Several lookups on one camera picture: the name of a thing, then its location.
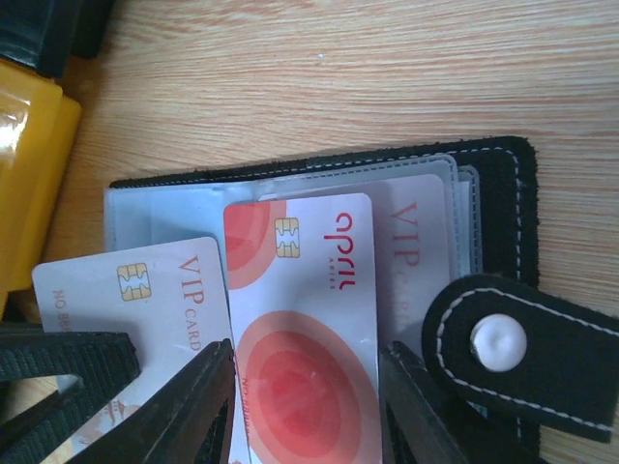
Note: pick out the yellow bin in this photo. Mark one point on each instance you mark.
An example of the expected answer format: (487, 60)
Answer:
(38, 127)

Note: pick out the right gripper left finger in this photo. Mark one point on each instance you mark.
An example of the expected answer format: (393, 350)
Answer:
(189, 420)

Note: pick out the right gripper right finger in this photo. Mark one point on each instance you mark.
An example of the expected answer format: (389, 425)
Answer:
(423, 423)

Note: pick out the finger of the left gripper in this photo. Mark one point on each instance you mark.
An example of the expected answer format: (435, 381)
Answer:
(91, 368)

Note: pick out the black bin with teal cards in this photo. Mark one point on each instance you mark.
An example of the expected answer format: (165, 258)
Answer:
(42, 34)

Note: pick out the black leather card holder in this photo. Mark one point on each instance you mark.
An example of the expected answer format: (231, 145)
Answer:
(519, 358)

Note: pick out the white pink credit card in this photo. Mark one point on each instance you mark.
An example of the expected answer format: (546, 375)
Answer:
(411, 244)
(168, 298)

